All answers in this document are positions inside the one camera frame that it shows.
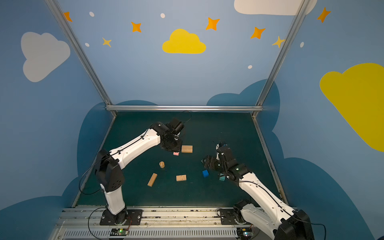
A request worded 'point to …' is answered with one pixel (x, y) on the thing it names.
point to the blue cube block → (205, 173)
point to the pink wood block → (176, 153)
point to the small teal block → (223, 178)
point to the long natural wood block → (152, 180)
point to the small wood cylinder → (162, 164)
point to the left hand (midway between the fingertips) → (180, 149)
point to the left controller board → (119, 232)
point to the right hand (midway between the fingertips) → (210, 159)
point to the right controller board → (244, 233)
